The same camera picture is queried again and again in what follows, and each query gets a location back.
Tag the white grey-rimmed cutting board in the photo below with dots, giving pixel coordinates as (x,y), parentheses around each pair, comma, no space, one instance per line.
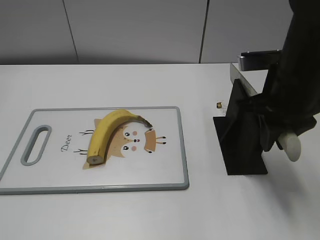
(50,154)

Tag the small brass nut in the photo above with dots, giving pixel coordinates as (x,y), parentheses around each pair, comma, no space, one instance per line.
(219,105)

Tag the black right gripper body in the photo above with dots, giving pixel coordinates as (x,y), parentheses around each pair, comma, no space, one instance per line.
(291,97)

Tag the black knife stand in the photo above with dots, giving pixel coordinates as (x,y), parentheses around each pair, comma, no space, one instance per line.
(238,133)

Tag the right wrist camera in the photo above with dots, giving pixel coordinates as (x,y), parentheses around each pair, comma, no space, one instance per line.
(258,60)

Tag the white-handled kitchen knife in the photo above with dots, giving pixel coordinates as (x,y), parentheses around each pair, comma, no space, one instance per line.
(288,140)

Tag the yellow banana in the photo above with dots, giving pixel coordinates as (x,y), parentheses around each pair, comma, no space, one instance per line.
(108,137)

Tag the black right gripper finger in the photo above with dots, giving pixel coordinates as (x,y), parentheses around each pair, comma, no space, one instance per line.
(266,135)

